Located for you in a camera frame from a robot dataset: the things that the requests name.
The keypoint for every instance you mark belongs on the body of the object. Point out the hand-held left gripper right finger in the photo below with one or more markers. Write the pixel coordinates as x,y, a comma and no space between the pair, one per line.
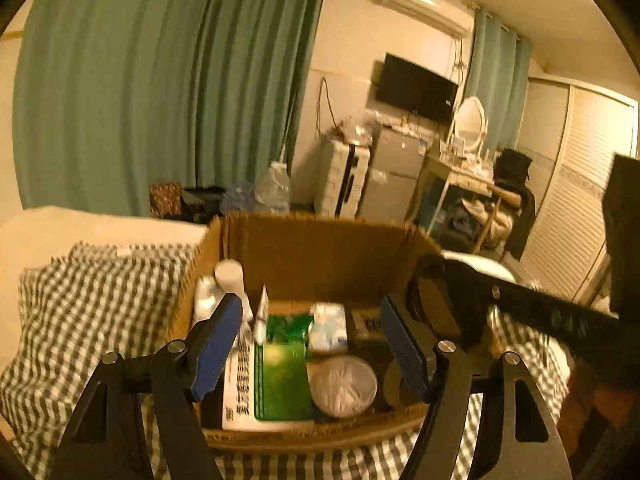
405,350

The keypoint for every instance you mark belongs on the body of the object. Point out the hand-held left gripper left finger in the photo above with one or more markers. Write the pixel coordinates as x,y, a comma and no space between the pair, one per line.
215,350

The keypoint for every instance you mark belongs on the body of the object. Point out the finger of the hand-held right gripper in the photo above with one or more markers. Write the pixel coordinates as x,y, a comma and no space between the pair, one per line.
550,320

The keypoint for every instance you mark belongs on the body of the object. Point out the light blue tissue pack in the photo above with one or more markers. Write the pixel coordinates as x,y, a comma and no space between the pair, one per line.
327,327

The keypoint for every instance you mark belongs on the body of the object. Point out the brown cardboard box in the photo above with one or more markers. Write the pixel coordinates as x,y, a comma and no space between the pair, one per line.
310,255

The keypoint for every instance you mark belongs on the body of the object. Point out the dark printed packet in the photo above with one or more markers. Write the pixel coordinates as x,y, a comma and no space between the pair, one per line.
367,322

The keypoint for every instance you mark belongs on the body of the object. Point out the white printed packet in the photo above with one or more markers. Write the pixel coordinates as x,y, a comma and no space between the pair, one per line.
240,390

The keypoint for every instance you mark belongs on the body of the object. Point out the white tube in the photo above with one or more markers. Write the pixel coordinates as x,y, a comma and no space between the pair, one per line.
261,315

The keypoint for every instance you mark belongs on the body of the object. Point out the green packet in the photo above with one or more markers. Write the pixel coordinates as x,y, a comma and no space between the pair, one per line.
282,370

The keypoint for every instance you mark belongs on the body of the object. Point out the white louvered wardrobe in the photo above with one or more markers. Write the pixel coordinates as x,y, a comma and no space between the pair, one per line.
570,185

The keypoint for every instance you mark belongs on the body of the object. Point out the white bottle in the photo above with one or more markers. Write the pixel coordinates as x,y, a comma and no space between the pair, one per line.
229,275

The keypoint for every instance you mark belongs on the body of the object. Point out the chair with black clothes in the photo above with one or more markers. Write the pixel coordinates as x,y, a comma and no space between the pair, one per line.
515,185

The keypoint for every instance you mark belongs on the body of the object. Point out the grey white checked blanket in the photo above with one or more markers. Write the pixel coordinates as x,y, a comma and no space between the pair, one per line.
100,310

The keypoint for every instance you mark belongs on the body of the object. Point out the black bag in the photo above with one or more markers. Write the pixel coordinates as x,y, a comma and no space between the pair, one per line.
202,202

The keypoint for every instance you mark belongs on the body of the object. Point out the pack of water bottles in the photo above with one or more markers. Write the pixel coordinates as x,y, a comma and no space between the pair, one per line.
239,199

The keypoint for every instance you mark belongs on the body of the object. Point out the patterned brown box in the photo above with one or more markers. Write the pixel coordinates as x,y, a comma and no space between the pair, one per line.
165,200

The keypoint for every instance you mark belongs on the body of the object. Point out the white dressing table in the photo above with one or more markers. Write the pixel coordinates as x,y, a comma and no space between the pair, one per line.
450,185

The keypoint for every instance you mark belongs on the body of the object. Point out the clear water bottle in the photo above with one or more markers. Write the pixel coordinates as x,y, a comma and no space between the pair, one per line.
274,187

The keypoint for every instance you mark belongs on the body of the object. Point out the silver small fridge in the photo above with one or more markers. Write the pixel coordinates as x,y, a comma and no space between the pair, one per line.
395,170

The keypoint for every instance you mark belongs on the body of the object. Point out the white suitcase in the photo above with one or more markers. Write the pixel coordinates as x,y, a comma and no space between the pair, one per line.
342,177

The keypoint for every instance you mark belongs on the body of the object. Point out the white duvet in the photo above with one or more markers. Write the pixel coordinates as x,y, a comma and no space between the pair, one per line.
75,230

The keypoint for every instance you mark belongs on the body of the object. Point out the white oval mirror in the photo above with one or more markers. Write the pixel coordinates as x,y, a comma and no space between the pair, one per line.
470,120

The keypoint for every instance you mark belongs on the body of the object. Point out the narrow teal curtain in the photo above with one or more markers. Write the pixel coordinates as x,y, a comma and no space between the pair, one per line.
500,80

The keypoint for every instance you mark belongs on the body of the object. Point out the clear plastic bag on fridge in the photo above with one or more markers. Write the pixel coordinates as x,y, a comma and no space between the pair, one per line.
357,127

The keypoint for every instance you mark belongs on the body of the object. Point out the large teal curtain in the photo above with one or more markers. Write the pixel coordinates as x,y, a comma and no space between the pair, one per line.
160,85

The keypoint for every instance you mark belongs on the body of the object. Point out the white air conditioner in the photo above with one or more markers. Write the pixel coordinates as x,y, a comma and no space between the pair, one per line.
425,2

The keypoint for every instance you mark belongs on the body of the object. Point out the black wall television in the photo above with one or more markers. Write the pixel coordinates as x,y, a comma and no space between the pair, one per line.
415,87

